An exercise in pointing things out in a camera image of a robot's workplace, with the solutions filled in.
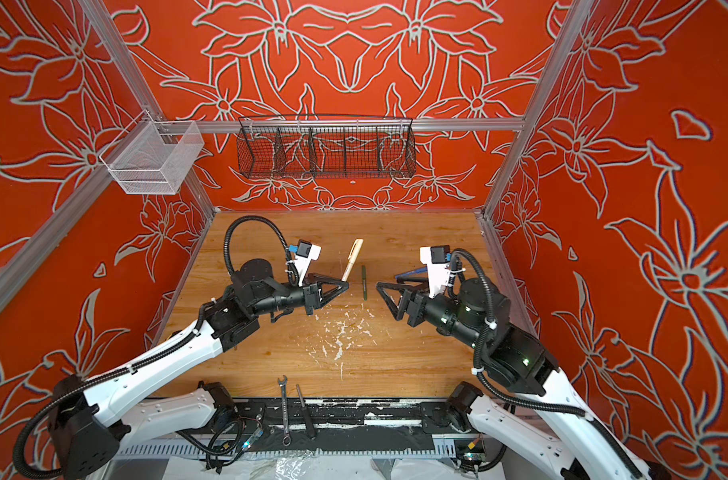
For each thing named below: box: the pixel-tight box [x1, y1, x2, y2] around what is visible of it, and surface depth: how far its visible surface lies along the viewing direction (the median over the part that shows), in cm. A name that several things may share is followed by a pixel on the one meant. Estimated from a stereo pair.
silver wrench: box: [278, 374, 292, 447], surface depth 74 cm
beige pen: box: [341, 238, 364, 282], surface depth 64 cm
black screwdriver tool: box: [296, 384, 316, 441], surface depth 74 cm
